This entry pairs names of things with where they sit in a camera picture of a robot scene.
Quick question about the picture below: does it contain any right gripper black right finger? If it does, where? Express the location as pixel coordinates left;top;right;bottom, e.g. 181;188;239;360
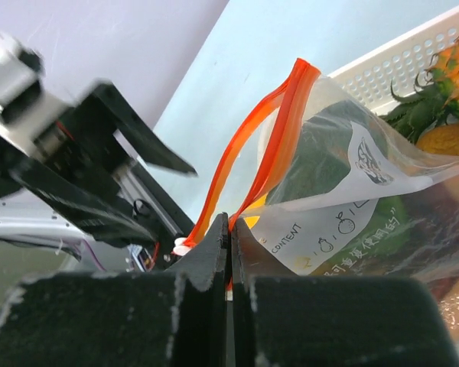
231;220;459;366

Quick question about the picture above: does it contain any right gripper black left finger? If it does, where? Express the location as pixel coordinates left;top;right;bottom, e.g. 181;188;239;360
0;214;229;366

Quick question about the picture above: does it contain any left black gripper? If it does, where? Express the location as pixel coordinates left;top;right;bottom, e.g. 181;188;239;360
0;82;197;248

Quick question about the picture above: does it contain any clear zip bag red zipper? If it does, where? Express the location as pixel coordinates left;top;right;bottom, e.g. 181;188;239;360
171;57;459;341

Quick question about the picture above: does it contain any dark green avocado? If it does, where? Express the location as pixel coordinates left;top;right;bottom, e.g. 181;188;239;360
265;100;372;205

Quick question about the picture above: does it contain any yellow mango front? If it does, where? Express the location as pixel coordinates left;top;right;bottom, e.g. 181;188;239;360
242;195;267;229

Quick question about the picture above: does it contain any light blue table mat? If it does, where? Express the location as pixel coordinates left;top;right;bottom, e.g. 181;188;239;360
153;1;459;216

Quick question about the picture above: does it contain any brown kiwi fruit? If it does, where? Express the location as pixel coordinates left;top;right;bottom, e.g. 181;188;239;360
416;124;459;156

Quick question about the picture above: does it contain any white plastic basket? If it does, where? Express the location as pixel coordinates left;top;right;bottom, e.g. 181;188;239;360
329;6;459;115

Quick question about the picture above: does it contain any orange spiky fruit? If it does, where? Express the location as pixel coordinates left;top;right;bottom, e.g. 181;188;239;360
380;36;459;143

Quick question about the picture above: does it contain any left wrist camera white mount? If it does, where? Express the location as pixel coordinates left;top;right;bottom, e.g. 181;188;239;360
0;31;68;137

